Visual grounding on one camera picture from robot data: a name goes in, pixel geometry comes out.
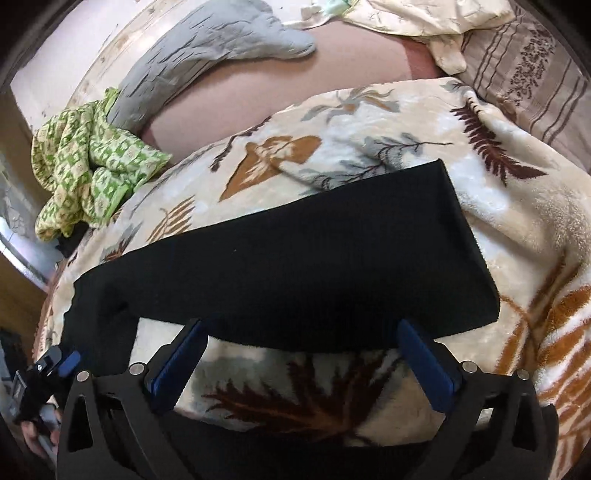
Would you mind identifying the patterned glass door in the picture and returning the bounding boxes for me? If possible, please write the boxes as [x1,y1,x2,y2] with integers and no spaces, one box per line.
[0,152,51,282]

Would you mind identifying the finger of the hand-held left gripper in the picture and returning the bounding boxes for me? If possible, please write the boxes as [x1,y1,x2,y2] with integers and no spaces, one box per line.
[28,346,82,386]

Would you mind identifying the pink bed sheet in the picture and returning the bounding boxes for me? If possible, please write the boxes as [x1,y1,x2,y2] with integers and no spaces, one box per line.
[143,21,439,158]

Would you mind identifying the green patterned cloth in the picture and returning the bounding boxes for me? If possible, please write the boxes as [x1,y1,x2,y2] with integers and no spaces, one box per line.
[31,88,172,243]

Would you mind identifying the black pants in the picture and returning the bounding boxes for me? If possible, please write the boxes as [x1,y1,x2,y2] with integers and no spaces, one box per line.
[65,159,502,384]

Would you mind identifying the person's left hand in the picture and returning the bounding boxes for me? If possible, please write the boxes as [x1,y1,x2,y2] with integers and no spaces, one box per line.
[21,405,62,462]

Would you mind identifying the striped floral pillow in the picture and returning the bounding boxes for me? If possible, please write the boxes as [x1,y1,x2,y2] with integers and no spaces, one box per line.
[462,9,591,162]

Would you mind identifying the small white green item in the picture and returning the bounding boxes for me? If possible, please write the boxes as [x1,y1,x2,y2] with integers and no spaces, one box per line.
[281,0,352,26]

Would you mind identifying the leaf print fleece blanket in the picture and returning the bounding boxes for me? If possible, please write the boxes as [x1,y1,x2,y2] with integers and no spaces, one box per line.
[32,76,591,480]

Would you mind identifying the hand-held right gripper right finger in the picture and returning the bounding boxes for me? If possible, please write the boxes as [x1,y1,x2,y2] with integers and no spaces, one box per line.
[396,318,560,480]

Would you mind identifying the cream floral cloth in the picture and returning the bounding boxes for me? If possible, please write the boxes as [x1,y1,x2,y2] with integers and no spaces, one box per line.
[342,0,515,75]

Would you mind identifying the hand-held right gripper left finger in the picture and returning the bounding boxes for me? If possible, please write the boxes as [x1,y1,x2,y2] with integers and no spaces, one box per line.
[55,318,209,480]

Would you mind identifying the grey quilted blanket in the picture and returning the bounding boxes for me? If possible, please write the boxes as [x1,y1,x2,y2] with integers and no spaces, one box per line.
[106,0,317,139]

